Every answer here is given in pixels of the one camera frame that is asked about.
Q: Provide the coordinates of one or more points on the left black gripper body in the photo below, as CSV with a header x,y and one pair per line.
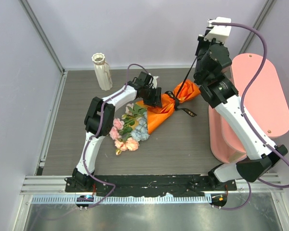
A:
x,y
151,96

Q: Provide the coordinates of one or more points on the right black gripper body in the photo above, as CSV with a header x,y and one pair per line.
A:
x,y
204,46

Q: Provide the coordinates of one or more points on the black ribbon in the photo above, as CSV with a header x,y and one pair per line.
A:
x,y
183,92

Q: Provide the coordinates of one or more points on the orange wrapping paper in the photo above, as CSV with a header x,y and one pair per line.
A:
x,y
154,119

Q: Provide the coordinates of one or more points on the artificial flower bunch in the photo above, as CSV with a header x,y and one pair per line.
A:
x,y
130,129

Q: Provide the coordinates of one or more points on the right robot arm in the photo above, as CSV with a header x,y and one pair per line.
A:
x,y
212,59

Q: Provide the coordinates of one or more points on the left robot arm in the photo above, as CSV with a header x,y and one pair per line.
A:
x,y
99,121

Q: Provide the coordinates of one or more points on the white ribbed vase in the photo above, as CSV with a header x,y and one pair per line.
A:
x,y
102,71

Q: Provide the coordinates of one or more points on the pink two-tier shelf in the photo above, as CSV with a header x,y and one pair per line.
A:
x,y
265,101

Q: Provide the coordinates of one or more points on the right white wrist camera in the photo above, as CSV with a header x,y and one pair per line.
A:
x,y
219,33

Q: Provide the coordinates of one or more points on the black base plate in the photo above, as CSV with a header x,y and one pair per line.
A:
x,y
181,185

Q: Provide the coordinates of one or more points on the aluminium rail frame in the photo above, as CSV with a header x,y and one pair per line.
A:
x,y
40,190

